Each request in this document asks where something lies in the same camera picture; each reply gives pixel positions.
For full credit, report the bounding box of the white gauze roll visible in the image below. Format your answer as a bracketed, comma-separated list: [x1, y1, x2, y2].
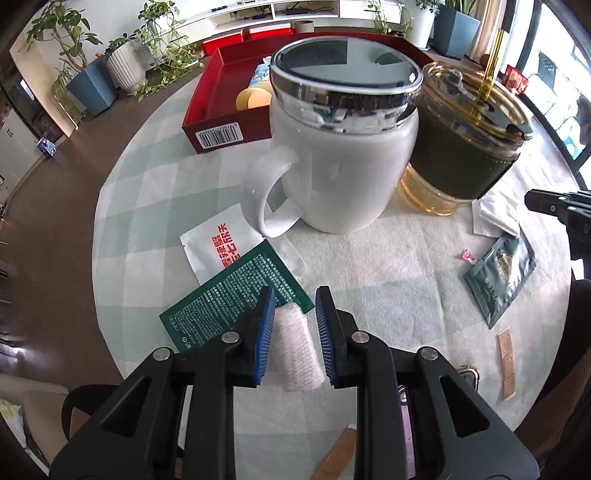
[270, 303, 325, 392]

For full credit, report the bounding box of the orange gourd makeup sponge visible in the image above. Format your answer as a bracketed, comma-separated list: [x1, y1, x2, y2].
[235, 87, 273, 111]

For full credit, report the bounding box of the blue wet wipe packet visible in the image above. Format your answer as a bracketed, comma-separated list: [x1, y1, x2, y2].
[249, 63, 273, 92]

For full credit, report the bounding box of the dark green sachet left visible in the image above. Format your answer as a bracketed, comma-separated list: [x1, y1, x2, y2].
[159, 240, 314, 352]

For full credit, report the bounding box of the dark green sachet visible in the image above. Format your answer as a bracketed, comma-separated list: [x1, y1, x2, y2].
[159, 240, 314, 352]
[464, 230, 537, 329]

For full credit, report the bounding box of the white sachet red print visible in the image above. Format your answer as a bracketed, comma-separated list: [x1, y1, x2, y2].
[472, 190, 525, 238]
[178, 202, 307, 286]

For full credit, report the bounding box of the white sachet left red print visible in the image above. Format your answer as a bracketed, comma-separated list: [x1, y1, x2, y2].
[178, 202, 307, 286]

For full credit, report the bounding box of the checkered pale green tablecloth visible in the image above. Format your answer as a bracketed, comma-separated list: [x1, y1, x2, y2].
[92, 85, 571, 479]

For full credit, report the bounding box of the pink candy wrapper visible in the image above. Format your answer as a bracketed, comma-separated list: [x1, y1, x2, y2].
[462, 249, 476, 264]

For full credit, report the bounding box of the amber glass cup green sleeve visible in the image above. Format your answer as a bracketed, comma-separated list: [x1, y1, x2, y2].
[400, 62, 533, 216]

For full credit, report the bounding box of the tan adhesive bandage left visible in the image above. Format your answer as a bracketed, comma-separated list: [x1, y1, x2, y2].
[311, 424, 356, 480]

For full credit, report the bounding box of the small red box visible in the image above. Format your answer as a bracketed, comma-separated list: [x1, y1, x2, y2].
[503, 65, 529, 95]

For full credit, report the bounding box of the smartphone purple screen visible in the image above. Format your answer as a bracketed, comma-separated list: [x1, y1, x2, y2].
[396, 363, 482, 480]

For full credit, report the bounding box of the amber drinking straw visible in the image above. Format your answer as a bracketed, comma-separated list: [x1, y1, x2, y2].
[472, 28, 505, 124]

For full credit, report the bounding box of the brown round ball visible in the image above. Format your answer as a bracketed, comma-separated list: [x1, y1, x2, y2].
[479, 54, 490, 70]

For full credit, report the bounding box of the white ceramic mug chrome lid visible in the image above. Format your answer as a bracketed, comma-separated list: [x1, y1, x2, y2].
[240, 36, 424, 238]

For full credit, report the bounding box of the plant in blue pot right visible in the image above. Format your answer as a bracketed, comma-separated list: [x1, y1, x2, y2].
[432, 1, 481, 60]

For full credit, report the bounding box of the plant in blue pot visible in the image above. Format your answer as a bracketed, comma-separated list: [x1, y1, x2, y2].
[25, 1, 116, 117]
[432, 1, 481, 60]

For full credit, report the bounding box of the red shallow tray box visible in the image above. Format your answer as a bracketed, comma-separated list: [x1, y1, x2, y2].
[180, 31, 435, 155]

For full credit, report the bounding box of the plant in white pot right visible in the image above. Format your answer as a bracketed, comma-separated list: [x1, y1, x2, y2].
[367, 1, 443, 51]

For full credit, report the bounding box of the plant in white ribbed pot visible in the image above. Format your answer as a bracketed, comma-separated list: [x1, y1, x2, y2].
[104, 33, 146, 95]

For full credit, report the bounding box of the plant in blue pot left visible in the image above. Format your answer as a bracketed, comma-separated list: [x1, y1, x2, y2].
[25, 1, 116, 117]

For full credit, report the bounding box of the white tv console shelf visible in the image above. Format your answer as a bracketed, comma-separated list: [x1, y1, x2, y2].
[154, 0, 412, 42]

